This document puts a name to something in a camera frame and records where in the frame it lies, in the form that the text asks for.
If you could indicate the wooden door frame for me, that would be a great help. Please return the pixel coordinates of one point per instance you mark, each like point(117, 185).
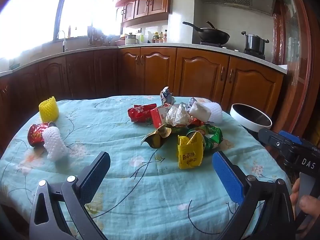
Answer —
point(295, 55)

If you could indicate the red snack wrapper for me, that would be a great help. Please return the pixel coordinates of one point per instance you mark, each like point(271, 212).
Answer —
point(140, 112)

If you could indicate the crumpled white plastic bag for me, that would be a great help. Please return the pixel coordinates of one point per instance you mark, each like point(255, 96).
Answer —
point(177, 116)

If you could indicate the green snack bag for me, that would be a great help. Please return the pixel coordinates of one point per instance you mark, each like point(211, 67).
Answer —
point(212, 136)

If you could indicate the gas stove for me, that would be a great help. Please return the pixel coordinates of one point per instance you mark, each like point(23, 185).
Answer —
point(235, 48)

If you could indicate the small white foam net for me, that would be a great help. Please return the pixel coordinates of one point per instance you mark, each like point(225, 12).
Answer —
point(55, 143)

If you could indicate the large white foam net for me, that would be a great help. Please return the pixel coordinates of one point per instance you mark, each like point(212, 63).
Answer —
point(208, 111)

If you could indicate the red and green carton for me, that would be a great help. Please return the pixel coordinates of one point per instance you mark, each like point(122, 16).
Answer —
point(158, 116)

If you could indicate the white round bin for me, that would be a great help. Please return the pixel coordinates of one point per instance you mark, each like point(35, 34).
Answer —
point(250, 121)

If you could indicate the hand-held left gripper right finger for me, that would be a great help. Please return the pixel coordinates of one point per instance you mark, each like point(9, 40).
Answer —
point(228, 177)

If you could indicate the kitchen window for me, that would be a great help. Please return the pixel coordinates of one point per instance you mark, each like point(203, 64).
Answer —
point(32, 12)

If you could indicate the row of seasoning bottles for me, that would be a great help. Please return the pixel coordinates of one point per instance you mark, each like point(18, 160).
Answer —
point(160, 37)

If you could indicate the kitchen utensil cluster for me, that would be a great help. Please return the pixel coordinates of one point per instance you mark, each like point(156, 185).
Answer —
point(100, 37)

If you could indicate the green bottle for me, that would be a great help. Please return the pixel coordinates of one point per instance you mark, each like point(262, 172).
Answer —
point(142, 39)

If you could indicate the black wok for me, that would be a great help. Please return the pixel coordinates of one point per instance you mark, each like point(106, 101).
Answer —
point(215, 35)

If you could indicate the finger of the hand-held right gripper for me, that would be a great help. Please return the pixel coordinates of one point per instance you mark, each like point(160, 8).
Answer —
point(291, 136)
point(271, 140)

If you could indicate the teal floral tablecloth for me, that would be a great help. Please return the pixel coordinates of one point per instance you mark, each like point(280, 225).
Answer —
point(125, 170)

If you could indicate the wooden cabinets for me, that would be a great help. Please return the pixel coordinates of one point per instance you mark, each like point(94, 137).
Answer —
point(150, 5)
point(200, 72)

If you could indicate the bottle on window sill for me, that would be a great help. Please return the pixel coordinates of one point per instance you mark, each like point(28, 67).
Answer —
point(69, 31)

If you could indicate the pale kitchen countertop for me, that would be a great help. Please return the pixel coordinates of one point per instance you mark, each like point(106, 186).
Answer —
point(155, 45)

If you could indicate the orange snack wrapper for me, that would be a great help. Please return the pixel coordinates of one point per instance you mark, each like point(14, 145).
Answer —
point(196, 122)

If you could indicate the yellow foam fruit net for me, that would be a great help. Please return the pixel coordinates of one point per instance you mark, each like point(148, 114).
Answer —
point(48, 110)

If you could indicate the olive gold wrapper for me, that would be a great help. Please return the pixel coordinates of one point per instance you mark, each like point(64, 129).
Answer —
point(156, 138)

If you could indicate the person's right hand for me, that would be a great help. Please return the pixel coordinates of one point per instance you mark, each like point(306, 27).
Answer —
point(308, 205)

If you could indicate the wooden lower cabinets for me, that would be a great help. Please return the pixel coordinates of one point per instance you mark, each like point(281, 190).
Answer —
point(200, 72)

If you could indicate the crumpled silver wrapper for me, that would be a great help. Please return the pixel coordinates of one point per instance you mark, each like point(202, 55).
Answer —
point(166, 96)

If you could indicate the red drink can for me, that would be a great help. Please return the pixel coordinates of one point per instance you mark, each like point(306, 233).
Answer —
point(36, 135)

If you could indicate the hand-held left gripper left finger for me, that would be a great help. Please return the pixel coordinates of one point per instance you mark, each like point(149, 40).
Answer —
point(96, 177)

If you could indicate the steel cooking pot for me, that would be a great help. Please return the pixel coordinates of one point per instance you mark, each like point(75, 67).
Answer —
point(255, 42)

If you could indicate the curved sink faucet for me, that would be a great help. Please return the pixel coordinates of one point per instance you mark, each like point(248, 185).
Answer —
point(63, 42)

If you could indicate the wooden upper cabinets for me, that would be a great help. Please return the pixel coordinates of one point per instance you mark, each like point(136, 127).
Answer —
point(150, 5)

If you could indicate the yellow snack bag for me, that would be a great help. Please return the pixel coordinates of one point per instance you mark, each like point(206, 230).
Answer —
point(190, 155)

